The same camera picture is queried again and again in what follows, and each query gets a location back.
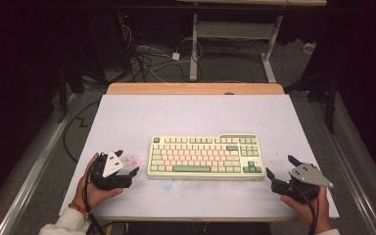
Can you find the metal floor rail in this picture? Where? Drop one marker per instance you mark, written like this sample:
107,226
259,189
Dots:
349,173
36,169

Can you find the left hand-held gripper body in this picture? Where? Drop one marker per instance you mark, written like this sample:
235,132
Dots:
109,181

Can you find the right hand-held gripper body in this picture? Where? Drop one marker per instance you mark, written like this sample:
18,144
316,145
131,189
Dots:
302,182

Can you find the white table cover board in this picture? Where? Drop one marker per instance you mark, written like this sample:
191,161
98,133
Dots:
192,114

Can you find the white metal desk frame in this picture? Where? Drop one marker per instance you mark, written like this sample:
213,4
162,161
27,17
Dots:
235,31

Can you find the white power adapter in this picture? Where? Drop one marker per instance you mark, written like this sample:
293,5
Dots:
176,56

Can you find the person's right hand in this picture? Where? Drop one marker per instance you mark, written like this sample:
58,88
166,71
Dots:
306,212

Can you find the black metal stand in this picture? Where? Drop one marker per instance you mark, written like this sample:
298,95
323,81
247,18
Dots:
329,98
63,94

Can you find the white power strip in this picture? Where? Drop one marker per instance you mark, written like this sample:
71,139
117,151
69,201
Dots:
308,48

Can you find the wooden table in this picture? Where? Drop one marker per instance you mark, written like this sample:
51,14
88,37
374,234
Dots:
192,88

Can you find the cream green pink keyboard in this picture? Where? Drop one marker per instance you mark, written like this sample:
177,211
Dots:
205,156

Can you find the person's left hand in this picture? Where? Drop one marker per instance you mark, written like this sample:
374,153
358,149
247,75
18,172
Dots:
93,196

